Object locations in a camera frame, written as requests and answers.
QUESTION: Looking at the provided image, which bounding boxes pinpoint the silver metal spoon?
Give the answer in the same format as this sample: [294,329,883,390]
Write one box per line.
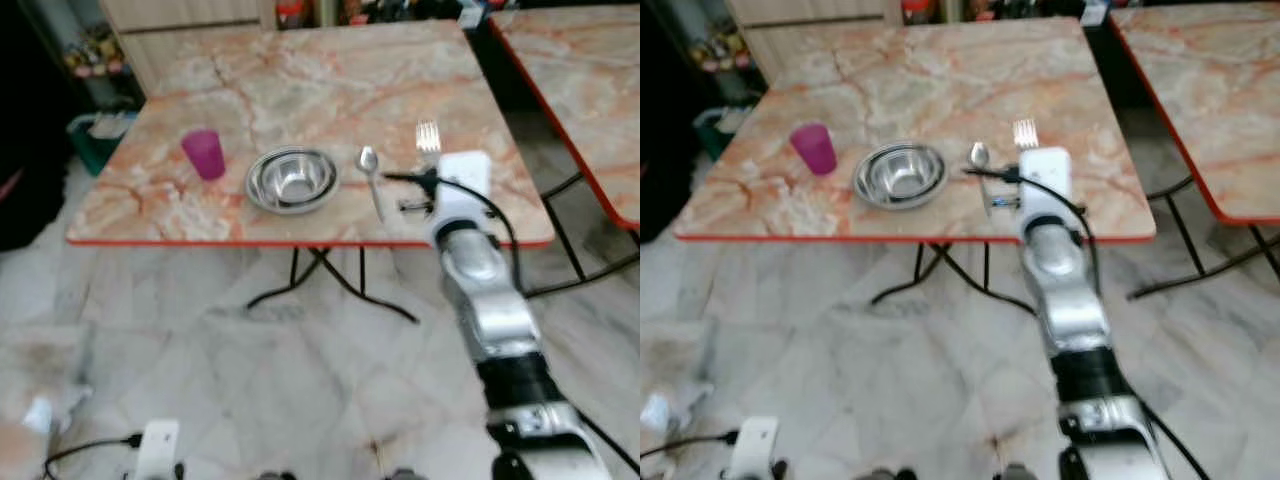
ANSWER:
[969,141,997,217]
[357,146,387,223]

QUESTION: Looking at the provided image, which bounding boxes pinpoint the stainless steel bowl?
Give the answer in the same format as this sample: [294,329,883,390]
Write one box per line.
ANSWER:
[245,147,341,216]
[853,141,948,211]

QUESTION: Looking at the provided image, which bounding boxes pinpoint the marble-pattern folding table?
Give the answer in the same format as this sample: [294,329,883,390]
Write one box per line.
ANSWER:
[489,7,641,301]
[673,14,1158,319]
[66,18,557,326]
[1110,2,1280,301]

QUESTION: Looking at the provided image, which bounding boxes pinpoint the purple plastic cup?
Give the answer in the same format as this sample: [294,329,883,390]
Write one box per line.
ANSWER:
[790,123,839,177]
[181,129,228,182]

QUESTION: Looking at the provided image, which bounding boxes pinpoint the beige wooden cabinet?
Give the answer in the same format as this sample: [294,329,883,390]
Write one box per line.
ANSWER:
[725,0,907,89]
[100,0,283,98]

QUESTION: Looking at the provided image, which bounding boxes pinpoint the green plastic basket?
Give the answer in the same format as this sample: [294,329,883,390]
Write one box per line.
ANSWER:
[696,105,743,163]
[67,110,141,178]

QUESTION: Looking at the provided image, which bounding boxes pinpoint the white crumpled paper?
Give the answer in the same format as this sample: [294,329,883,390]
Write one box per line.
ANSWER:
[22,395,63,437]
[640,393,674,434]

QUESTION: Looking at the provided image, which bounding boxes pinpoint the colourful snack packets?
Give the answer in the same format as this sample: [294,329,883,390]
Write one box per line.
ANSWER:
[690,24,753,74]
[60,25,127,80]

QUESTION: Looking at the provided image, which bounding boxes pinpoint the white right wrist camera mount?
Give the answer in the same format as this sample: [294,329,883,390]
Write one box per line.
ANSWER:
[1017,147,1075,237]
[432,151,494,243]

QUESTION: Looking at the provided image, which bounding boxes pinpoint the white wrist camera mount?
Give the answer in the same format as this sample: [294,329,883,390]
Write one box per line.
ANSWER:
[432,151,494,243]
[1017,147,1075,237]
[727,416,782,480]
[135,418,184,480]

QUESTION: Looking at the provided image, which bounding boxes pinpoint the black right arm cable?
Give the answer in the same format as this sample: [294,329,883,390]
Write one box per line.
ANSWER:
[963,167,1103,293]
[383,172,525,296]

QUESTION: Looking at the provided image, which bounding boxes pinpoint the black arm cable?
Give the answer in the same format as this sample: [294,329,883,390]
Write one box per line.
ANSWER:
[963,167,1103,293]
[44,432,143,475]
[383,172,525,296]
[640,430,741,459]

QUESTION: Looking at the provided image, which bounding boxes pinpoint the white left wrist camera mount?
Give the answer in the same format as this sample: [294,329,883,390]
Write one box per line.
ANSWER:
[727,416,782,480]
[135,418,184,480]

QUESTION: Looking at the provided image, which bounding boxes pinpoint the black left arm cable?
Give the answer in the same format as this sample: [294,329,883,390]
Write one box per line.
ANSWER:
[44,432,143,475]
[640,430,741,459]

